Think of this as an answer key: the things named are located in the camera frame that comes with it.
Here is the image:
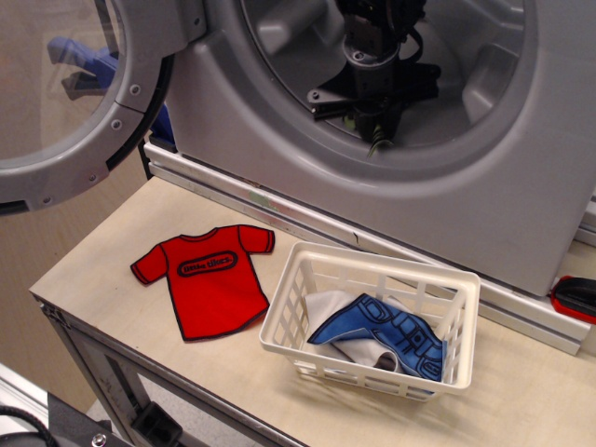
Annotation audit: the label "white felt cloth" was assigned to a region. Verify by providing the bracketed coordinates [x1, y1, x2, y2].
[304, 290, 404, 373]

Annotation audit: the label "red and black tool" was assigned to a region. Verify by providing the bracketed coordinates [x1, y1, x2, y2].
[550, 276, 595, 325]

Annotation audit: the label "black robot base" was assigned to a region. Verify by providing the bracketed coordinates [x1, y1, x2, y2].
[1, 393, 130, 447]

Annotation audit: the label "metal table frame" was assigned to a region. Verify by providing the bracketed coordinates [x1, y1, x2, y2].
[33, 292, 302, 446]

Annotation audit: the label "black braided cable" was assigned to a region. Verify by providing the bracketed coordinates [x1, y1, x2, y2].
[0, 404, 57, 447]

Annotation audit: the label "grey toy washing machine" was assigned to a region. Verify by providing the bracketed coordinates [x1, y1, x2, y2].
[167, 1, 595, 294]

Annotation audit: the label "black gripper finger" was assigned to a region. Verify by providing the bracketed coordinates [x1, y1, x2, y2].
[354, 104, 377, 142]
[380, 102, 402, 141]

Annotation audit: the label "round grey washer door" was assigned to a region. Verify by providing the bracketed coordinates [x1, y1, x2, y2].
[1, 1, 206, 215]

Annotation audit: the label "green felt cloth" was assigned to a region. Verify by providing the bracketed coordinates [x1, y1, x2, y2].
[342, 115, 391, 158]

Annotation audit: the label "white plastic laundry basket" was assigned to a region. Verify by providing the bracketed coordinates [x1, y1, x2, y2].
[260, 242, 480, 401]

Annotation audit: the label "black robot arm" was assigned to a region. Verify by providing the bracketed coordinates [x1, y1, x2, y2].
[307, 1, 441, 151]

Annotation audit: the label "blue felt pants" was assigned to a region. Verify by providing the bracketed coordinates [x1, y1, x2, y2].
[308, 293, 447, 382]

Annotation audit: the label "aluminium profile rail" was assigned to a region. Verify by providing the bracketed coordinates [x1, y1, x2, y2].
[142, 142, 595, 356]

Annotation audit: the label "blue clamp handle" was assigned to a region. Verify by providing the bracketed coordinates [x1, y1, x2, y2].
[46, 35, 176, 144]

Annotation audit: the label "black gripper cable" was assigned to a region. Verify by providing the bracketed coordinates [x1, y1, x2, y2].
[398, 27, 427, 62]

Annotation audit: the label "red felt t-shirt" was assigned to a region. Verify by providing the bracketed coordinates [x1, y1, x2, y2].
[130, 224, 276, 342]

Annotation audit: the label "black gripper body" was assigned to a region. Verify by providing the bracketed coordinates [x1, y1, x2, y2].
[306, 51, 441, 120]

